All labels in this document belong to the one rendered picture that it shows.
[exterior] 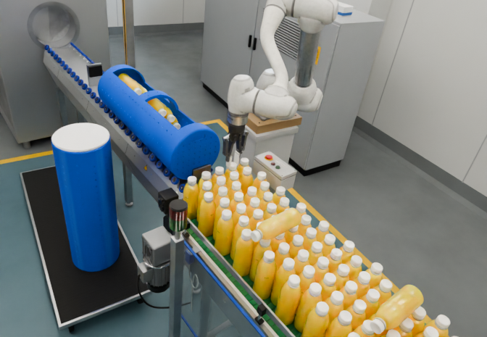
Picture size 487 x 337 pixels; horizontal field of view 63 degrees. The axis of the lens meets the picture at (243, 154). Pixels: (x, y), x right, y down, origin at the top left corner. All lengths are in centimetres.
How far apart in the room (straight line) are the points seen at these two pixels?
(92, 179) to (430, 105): 322
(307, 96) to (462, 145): 222
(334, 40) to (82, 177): 208
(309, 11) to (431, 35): 245
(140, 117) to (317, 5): 101
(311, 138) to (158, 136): 190
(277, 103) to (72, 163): 109
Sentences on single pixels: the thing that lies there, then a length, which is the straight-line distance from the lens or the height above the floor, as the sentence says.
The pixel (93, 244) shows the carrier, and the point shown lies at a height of 39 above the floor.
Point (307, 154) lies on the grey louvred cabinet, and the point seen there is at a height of 27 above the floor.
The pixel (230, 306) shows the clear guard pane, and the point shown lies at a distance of 156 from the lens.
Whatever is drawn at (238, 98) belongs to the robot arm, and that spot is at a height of 147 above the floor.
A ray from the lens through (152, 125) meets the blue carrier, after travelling 200.
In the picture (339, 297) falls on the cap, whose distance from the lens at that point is 140.
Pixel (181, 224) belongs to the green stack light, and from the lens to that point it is 140.
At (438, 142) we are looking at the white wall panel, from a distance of 430.
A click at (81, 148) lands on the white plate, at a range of 211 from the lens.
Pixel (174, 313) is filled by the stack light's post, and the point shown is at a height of 68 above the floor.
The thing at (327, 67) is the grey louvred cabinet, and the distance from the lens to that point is 329.
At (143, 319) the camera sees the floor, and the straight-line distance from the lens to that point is 261.
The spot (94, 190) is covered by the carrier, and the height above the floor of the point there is 78.
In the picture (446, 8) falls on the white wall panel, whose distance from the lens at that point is 416.
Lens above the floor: 216
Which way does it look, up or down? 33 degrees down
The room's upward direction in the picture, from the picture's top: 8 degrees clockwise
